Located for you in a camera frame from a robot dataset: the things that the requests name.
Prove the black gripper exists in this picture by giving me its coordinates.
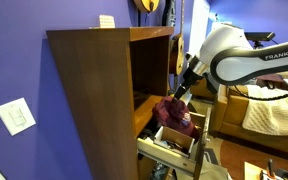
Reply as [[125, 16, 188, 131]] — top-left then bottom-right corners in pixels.
[[171, 67, 202, 105]]

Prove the maroon baseball cap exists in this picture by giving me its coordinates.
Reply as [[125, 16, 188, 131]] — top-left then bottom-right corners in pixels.
[[151, 95, 201, 142]]

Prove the wooden drawer with cardboard box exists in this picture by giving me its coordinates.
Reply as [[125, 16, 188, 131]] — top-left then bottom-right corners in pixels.
[[136, 105, 214, 178]]

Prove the small open cardboard box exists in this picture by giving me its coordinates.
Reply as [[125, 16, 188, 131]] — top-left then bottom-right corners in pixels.
[[153, 125, 196, 158]]

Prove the wooden drawer with silver clutter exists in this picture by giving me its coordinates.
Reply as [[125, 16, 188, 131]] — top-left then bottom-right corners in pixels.
[[137, 156, 176, 180]]

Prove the small hanging wooden guitar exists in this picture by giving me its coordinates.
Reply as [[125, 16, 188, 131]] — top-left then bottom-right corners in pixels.
[[168, 0, 186, 76]]

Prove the brown leather sofa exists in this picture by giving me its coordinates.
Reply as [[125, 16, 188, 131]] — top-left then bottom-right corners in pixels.
[[189, 77, 288, 158]]

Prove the white board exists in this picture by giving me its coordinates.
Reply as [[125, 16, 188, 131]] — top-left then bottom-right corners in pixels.
[[186, 0, 211, 65]]

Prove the brown wooden cabinet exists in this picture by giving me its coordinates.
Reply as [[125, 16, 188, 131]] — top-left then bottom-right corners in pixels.
[[46, 26, 175, 180]]

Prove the black hanging instrument case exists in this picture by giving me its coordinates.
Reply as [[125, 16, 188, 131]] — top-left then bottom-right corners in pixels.
[[161, 0, 178, 28]]

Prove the grey cloth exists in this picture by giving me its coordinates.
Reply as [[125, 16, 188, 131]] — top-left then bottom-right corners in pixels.
[[197, 159, 232, 180]]

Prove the reddish brown rug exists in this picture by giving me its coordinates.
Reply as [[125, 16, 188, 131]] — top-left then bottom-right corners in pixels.
[[219, 139, 288, 180]]

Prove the hanging round wooden instrument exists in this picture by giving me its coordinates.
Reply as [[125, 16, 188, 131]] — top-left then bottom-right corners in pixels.
[[133, 0, 161, 14]]

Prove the cream knitted blanket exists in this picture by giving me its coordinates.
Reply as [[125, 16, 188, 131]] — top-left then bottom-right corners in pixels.
[[241, 70, 288, 137]]

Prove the white ribbed pack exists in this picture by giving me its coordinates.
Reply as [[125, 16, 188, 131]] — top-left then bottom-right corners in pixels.
[[98, 14, 116, 29]]

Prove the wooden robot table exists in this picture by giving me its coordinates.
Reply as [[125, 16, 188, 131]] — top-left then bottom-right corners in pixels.
[[243, 161, 272, 180]]

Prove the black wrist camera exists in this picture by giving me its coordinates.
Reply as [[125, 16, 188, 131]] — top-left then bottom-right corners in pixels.
[[203, 71, 221, 95]]

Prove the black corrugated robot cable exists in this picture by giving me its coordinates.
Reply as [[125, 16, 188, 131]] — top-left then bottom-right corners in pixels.
[[229, 83, 288, 102]]

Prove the white wall switch plate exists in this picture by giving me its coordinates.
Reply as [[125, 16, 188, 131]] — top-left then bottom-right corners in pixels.
[[0, 97, 37, 137]]

